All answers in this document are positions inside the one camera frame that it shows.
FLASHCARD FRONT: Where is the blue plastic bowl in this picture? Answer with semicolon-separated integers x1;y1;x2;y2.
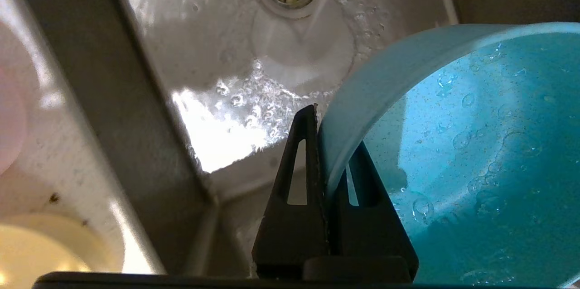
317;22;580;289

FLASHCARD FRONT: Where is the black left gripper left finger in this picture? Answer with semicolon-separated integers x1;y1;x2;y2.
251;104;331;280

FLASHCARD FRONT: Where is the pink plastic bowl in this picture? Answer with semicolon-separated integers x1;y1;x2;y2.
0;19;41;176

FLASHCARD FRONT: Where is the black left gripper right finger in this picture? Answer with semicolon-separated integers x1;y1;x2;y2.
329;142;419;281

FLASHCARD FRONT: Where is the stainless steel sink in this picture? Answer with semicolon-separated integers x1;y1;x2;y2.
9;0;580;280

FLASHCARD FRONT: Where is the yellow plastic bowl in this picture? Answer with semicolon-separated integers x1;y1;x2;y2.
0;212;126;280

